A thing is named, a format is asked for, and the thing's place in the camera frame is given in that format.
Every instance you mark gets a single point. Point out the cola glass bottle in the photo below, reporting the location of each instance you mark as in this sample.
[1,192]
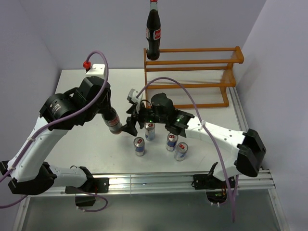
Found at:
[112,121]
[153,32]

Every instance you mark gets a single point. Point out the orange wooden shelf rack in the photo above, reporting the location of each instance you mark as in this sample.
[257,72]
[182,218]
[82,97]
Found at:
[200,73]

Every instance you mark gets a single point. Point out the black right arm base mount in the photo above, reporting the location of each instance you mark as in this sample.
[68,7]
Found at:
[207,182]

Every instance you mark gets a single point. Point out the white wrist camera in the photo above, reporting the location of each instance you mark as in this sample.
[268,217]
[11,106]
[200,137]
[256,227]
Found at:
[94,70]
[135,97]

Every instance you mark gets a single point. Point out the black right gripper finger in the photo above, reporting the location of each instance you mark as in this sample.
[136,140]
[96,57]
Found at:
[134,111]
[130,126]

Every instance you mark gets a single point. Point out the silver blue can front-left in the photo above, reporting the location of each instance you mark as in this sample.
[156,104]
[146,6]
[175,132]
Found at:
[139,146]

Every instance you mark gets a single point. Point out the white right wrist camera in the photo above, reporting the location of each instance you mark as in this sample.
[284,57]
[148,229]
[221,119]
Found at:
[135,97]

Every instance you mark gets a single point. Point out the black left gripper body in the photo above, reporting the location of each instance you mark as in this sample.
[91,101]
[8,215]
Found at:
[99,109]

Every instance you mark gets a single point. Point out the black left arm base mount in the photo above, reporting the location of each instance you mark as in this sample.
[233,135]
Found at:
[87,194]

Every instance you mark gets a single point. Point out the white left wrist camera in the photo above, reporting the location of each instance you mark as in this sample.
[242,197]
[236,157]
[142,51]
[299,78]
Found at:
[94,70]

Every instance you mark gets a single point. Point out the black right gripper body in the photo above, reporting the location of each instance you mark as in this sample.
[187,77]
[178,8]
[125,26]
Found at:
[148,115]

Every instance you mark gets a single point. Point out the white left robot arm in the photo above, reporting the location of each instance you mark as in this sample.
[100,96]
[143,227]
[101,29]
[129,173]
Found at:
[30,173]

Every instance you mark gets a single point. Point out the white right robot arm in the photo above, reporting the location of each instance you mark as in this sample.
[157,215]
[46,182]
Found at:
[246,148]

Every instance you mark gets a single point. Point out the silver blue can front-right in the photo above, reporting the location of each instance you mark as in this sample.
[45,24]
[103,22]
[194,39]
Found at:
[180,151]

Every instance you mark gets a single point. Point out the silver blue can rear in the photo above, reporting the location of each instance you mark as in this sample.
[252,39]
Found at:
[149,131]

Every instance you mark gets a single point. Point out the aluminium front rail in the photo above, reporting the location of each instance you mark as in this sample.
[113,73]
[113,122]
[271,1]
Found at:
[172,182]

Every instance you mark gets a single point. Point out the silver blue can middle-right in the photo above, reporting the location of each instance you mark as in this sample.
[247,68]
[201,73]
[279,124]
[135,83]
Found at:
[171,142]

